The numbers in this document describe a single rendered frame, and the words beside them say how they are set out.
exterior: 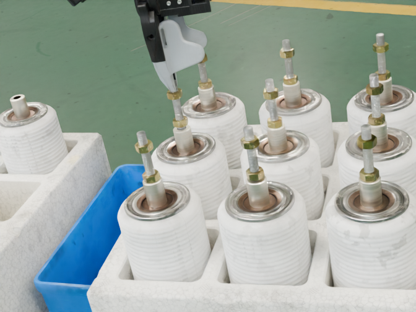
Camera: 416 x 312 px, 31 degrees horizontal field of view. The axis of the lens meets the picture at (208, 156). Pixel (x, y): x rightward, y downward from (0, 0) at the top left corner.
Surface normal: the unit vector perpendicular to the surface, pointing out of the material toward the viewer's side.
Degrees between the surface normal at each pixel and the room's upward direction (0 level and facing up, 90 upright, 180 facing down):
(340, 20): 0
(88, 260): 88
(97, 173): 90
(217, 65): 0
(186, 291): 0
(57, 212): 90
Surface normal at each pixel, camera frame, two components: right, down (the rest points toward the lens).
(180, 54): -0.06, 0.51
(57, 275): 0.93, -0.03
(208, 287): -0.17, -0.86
